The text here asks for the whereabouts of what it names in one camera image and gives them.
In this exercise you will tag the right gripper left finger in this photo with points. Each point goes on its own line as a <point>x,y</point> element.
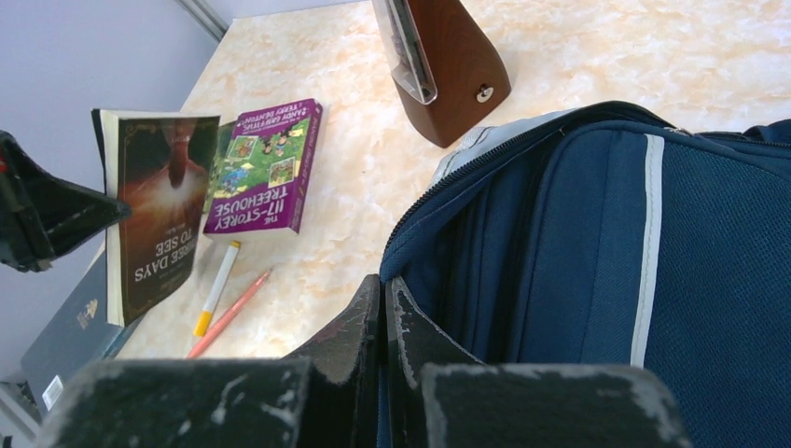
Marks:
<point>323,394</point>

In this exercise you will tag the dark brown paperback book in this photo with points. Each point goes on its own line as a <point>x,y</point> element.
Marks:
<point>159,164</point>

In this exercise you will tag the purple green picture book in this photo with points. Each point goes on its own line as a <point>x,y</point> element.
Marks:
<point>262,183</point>

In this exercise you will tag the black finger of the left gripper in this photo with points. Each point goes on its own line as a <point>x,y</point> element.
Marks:
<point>43,217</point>

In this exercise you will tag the aluminium frame rail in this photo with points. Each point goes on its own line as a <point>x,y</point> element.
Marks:
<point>207,18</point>

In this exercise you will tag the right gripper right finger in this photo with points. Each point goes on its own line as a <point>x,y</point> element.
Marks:
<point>439,395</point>

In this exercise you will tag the dark blue notebook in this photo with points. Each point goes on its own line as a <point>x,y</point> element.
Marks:
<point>76,336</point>

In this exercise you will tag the navy blue backpack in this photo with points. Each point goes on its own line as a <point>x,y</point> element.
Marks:
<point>605,234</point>

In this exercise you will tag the brown wooden metronome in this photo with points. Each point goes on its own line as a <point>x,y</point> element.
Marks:
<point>448,74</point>

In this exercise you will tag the white yellow marker pen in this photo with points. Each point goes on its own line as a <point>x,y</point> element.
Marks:
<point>208,309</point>

